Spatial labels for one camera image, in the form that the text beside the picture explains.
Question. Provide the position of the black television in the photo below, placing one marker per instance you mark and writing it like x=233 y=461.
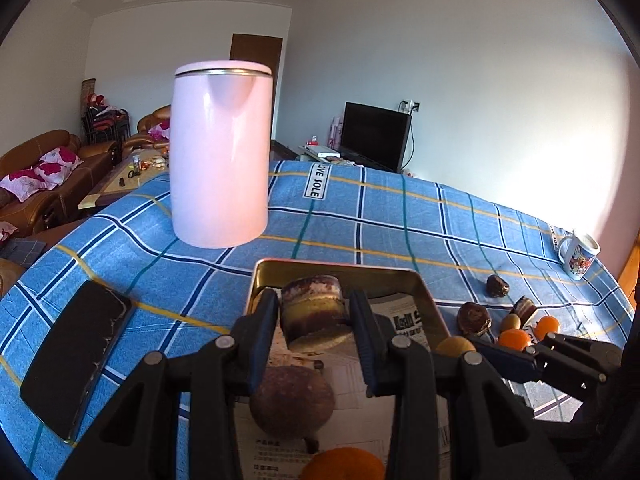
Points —
x=375 y=135

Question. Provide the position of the small yellow-orange fruit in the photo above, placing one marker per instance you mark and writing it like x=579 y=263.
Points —
x=454 y=346

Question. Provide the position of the metal cookie tin box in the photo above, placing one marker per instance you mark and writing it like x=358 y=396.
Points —
x=357 y=420

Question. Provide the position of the brown white halved fruit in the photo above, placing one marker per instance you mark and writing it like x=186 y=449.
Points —
x=524 y=309

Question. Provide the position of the dark brown interior door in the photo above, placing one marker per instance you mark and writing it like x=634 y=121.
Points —
x=260 y=57

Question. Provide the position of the dark purple round fruit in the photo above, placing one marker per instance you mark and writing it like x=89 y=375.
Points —
x=292 y=402

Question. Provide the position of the coffee table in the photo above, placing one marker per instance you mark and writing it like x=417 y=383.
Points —
x=135 y=169

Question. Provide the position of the white cartoon mug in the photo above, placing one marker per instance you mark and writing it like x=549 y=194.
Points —
x=576 y=252

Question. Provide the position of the dark brown chestnut fruit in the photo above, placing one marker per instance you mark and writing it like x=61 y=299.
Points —
x=473 y=319

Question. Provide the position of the pink electric kettle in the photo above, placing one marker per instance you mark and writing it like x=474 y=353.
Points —
x=218 y=157

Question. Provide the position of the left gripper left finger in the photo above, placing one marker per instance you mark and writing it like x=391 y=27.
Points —
x=253 y=335

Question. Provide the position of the brown leather sofa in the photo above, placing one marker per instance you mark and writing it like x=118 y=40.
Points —
x=44 y=179

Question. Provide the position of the small brown kiwi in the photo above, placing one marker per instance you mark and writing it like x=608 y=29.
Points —
x=510 y=322

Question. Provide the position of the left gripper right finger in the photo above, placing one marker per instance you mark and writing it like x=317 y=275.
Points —
x=373 y=334

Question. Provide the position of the orange tangerine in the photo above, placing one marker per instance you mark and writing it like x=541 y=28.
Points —
x=514 y=339
x=343 y=464
x=546 y=324

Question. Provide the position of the blue plaid tablecloth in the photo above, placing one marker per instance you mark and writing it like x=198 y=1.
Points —
x=185 y=296

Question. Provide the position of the black smartphone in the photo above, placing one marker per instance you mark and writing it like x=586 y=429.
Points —
x=59 y=383

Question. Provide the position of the cut brown layered fruit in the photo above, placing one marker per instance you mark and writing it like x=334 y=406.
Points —
x=313 y=315

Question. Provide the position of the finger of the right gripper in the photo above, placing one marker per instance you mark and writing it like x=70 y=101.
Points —
x=598 y=355
x=516 y=366

